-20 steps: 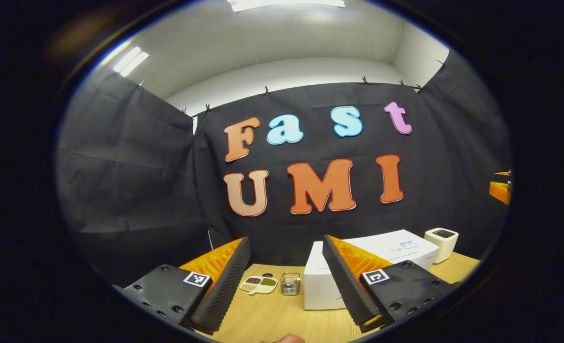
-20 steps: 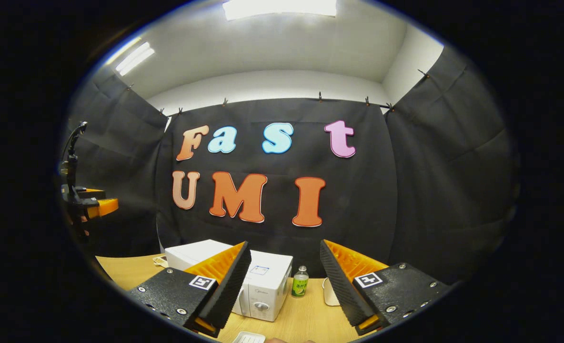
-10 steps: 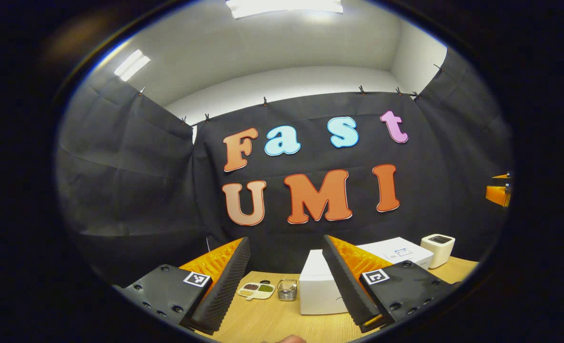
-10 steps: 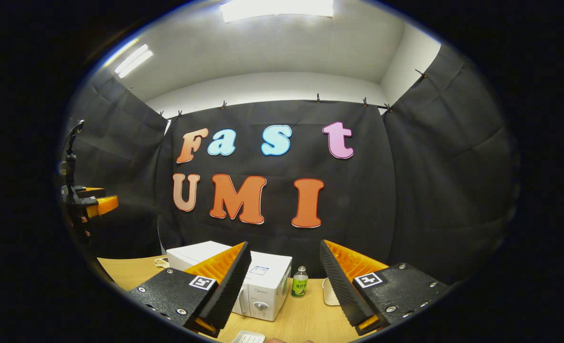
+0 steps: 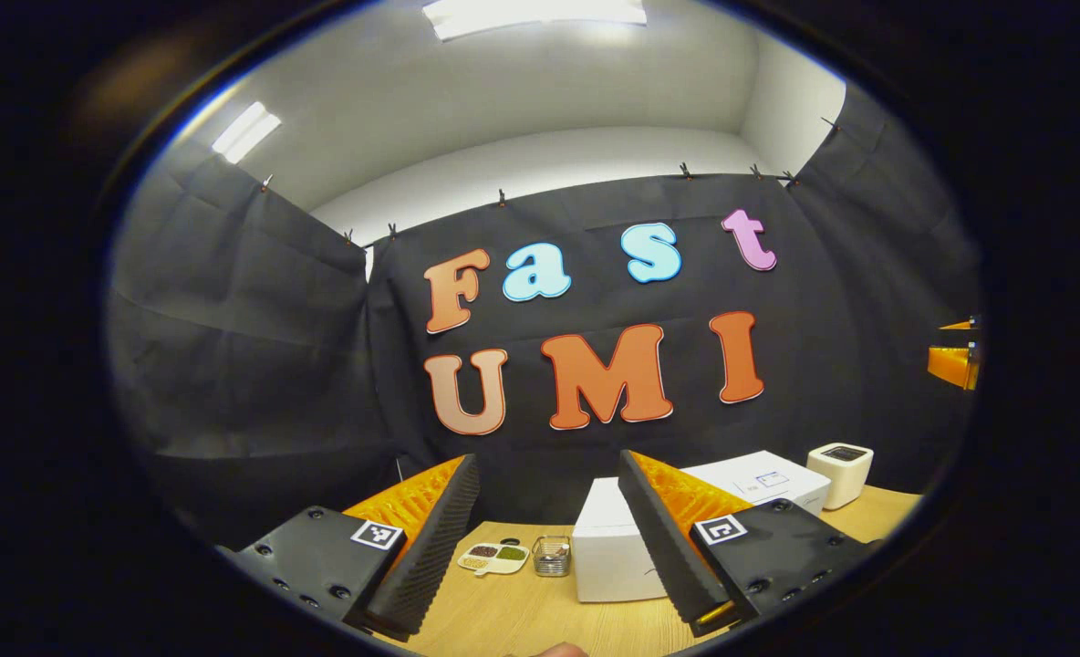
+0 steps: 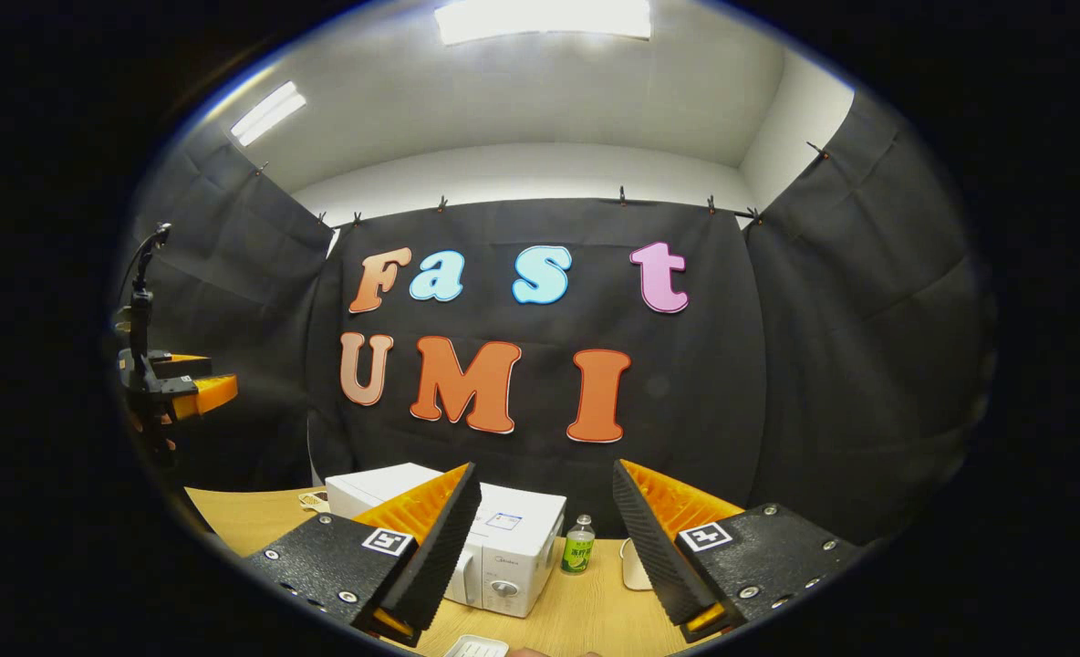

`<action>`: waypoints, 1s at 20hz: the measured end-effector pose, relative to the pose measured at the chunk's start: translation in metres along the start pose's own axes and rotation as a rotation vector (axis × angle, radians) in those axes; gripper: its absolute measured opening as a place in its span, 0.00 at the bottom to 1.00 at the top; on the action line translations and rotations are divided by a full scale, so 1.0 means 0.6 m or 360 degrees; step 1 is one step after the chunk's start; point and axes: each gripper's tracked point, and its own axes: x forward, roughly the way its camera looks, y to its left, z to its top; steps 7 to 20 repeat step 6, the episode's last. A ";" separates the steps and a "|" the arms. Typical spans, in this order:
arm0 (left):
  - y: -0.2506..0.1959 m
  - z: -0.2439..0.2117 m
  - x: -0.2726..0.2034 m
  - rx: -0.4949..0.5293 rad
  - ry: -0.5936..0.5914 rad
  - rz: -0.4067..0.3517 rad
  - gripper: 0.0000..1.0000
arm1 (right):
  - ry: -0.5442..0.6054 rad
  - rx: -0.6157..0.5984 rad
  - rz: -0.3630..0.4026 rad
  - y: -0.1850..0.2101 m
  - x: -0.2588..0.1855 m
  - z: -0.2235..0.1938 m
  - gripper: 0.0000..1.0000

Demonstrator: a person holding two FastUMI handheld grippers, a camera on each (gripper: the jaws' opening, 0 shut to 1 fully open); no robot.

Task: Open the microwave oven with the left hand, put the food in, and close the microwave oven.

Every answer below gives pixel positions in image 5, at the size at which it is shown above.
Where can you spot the cream white toaster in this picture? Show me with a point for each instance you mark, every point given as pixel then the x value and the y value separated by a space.
pixel 839 474

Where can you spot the white divided dish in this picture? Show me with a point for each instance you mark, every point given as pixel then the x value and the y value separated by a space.
pixel 493 557

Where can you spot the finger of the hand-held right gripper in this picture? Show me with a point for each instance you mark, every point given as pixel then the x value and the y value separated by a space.
pixel 955 367
pixel 967 324

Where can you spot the narrow ceiling light panel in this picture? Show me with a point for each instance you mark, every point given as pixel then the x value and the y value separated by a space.
pixel 246 132

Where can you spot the metal mesh utensil holder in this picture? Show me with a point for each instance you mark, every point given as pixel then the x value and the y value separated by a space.
pixel 552 557

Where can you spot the wide ceiling light panel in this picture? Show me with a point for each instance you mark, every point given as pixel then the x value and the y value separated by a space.
pixel 535 16

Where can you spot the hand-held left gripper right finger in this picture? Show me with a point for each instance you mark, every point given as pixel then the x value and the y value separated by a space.
pixel 663 557

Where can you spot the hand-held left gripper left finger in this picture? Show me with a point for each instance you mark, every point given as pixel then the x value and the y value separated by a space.
pixel 435 557

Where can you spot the white microwave oven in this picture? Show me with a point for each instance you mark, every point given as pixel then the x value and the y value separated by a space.
pixel 608 557

